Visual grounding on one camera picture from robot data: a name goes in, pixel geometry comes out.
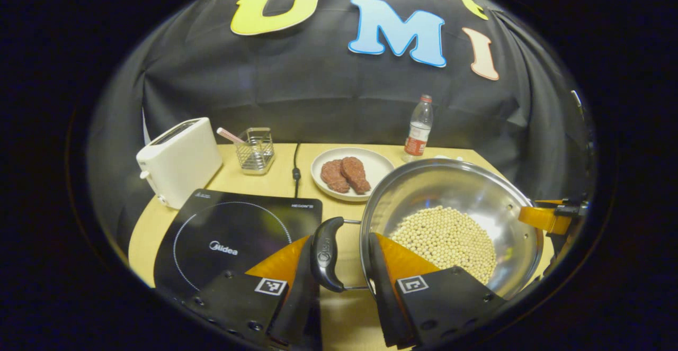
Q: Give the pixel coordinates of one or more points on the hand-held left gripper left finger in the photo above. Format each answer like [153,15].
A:
[302,308]

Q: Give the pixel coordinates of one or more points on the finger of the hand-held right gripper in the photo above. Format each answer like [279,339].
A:
[574,209]
[545,219]

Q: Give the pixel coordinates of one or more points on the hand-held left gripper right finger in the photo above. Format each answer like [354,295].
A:
[384,298]

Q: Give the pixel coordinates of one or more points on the stainless steel pot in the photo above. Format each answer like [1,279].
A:
[466,184]

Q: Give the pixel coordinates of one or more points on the black induction cooktop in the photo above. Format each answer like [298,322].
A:
[212,224]

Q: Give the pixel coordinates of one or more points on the pile of soybeans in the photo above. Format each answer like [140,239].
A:
[445,240]

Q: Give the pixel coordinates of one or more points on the brown meat patty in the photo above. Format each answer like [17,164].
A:
[332,176]
[356,173]

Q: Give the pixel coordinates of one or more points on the round white plate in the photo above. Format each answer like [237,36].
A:
[378,168]

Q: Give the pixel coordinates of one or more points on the clear plastic water bottle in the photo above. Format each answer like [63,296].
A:
[418,134]

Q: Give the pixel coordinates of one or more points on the pink stick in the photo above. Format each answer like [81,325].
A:
[229,135]

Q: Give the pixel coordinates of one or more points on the white toaster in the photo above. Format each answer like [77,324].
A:
[180,160]

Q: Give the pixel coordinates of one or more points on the black backdrop cloth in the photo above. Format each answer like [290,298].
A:
[265,86]

